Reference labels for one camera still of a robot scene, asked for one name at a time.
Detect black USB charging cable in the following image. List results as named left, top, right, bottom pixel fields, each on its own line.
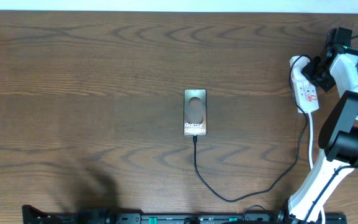
left=192, top=54, right=312, bottom=203

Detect black Galaxy smartphone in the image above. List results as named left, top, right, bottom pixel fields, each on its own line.
left=183, top=89, right=207, bottom=136

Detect white power strip cord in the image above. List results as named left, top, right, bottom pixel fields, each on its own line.
left=307, top=112, right=326, bottom=224

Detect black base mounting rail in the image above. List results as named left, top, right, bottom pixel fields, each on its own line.
left=22, top=204, right=347, bottom=224

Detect white power strip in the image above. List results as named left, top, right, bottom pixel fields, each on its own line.
left=290, top=55, right=319, bottom=114

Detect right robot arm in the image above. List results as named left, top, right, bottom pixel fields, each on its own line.
left=278, top=27, right=358, bottom=223

